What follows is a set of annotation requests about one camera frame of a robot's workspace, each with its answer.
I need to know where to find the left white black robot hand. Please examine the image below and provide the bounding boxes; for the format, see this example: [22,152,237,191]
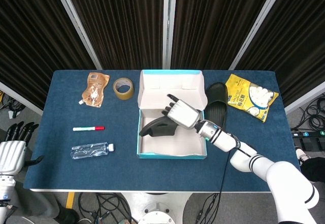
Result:
[0,121,44,177]

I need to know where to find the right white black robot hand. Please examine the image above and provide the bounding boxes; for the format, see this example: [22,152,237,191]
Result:
[161,93,202,130]

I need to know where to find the black slipper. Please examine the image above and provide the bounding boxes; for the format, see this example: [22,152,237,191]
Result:
[139,116,178,137]
[204,82,229,131]

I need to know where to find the light blue shoe box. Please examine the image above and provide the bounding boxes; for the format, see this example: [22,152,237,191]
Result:
[137,69,209,160]

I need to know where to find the black foot pedals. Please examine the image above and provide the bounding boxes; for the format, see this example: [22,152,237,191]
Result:
[294,136,325,151]

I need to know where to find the person black trousers white shoe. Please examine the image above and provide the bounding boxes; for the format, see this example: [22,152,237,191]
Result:
[296,146,325,183]

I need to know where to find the yellow snack bag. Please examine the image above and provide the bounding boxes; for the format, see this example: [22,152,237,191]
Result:
[225,73,279,123]

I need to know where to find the tan packing tape roll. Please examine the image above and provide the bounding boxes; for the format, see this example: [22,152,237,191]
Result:
[113,77,135,100]

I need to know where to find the yellow floor tape strip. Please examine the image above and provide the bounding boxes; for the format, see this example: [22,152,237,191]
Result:
[65,192,76,209]

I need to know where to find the clear plastic water bottle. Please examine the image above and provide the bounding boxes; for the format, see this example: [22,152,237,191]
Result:
[70,142,115,160]

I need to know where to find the white marker red cap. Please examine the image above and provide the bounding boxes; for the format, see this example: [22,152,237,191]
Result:
[73,125,106,132]

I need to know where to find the blue felt table cloth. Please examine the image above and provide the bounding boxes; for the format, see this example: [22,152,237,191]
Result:
[23,69,300,192]

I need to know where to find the brown spout pouch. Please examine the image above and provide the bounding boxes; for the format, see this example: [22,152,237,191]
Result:
[78,72,111,108]

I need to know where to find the dark pleated partition panel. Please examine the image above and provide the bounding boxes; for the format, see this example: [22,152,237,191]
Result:
[0,0,99,110]
[170,0,287,70]
[230,0,325,113]
[52,0,170,70]

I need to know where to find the black floor cables white plug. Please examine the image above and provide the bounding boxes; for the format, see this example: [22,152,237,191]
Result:
[0,91,26,119]

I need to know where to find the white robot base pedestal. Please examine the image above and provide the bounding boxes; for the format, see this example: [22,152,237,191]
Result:
[119,192,191,224]

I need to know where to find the black hanging arm cable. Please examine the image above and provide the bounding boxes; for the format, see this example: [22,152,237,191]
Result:
[195,137,242,224]

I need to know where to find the black floor cable bundle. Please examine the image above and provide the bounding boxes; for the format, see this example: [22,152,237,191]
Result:
[77,192,133,224]

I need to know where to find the black coiled floor cables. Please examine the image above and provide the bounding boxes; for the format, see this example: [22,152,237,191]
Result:
[291,98,325,131]

